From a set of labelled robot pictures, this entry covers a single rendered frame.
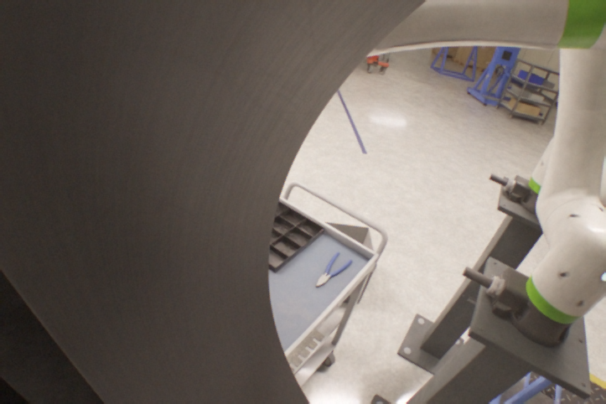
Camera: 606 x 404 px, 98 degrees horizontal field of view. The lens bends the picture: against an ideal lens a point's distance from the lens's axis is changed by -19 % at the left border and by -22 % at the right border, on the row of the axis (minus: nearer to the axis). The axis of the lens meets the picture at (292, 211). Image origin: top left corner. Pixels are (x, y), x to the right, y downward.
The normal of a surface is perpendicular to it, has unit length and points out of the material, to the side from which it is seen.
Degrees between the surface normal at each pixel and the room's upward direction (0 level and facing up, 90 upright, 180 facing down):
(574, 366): 0
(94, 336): 95
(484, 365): 90
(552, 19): 109
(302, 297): 0
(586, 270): 89
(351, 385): 0
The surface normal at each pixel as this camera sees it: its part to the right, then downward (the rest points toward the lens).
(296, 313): 0.13, -0.78
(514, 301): -0.54, 0.32
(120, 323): 0.76, 0.53
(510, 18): -0.40, 0.73
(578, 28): -0.29, 0.87
